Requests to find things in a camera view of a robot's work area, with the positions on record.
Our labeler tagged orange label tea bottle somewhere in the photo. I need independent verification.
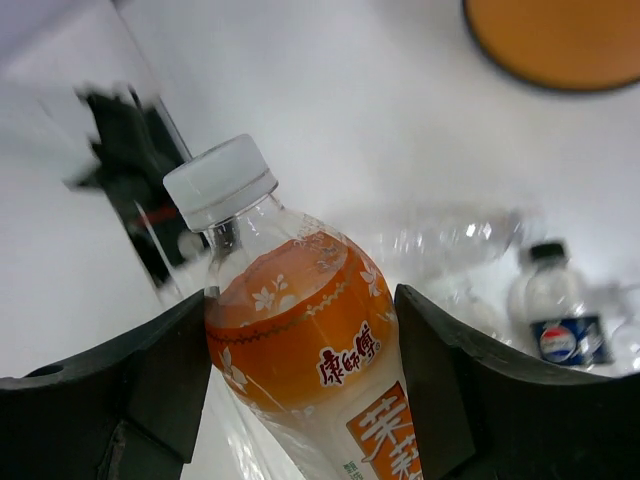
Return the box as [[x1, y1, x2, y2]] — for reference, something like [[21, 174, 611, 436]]
[[163, 135, 423, 479]]

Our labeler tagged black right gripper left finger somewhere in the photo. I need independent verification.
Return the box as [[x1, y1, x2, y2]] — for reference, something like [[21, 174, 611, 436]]
[[1, 293, 212, 479]]

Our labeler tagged orange cylindrical bin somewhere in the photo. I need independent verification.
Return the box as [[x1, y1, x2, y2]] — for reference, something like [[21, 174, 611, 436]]
[[461, 1, 639, 93]]

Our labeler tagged large clear ribbed bottle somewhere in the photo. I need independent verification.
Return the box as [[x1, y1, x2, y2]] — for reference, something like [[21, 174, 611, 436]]
[[592, 283, 639, 377]]

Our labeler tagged pepsi label small bottle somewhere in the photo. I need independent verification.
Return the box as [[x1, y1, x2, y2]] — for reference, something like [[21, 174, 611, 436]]
[[507, 240, 614, 369]]

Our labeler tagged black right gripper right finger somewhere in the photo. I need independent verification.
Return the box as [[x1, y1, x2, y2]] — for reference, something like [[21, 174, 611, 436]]
[[395, 285, 639, 479]]

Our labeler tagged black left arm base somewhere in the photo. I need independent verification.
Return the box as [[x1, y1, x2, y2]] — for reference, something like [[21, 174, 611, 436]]
[[64, 85, 208, 306]]

